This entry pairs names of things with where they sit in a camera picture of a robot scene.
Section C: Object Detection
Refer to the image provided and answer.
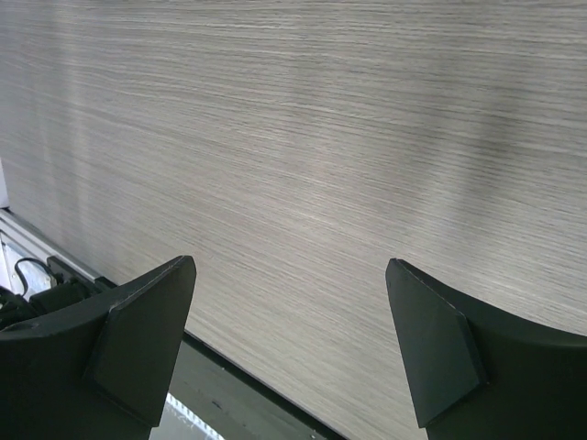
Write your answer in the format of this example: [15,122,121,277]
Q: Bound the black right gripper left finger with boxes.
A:
[1,256,196,439]

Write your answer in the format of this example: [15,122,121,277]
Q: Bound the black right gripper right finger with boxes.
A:
[385,258,586,439]

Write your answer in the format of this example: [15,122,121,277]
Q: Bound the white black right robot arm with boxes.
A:
[1,256,586,439]

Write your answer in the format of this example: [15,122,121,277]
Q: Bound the slotted white cable duct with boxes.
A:
[166,393,224,440]

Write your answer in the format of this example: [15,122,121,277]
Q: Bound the aluminium frame rail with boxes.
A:
[1,209,115,294]

